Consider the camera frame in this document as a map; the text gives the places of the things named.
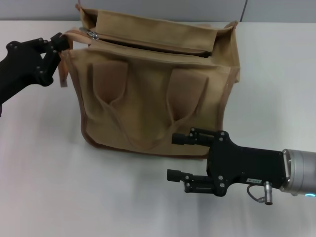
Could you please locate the khaki canvas food bag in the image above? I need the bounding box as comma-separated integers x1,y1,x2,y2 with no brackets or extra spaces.
58,0,241,160

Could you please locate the right gripper cable with connector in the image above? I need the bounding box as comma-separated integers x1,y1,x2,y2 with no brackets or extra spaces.
246,181,274,206

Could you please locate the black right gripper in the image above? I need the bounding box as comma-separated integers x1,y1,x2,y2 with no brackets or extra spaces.
166,127,284,198

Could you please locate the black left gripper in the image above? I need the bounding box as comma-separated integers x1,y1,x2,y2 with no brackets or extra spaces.
0,32,72,108

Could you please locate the metal partition joint strip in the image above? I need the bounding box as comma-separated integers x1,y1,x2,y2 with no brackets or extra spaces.
240,0,248,23

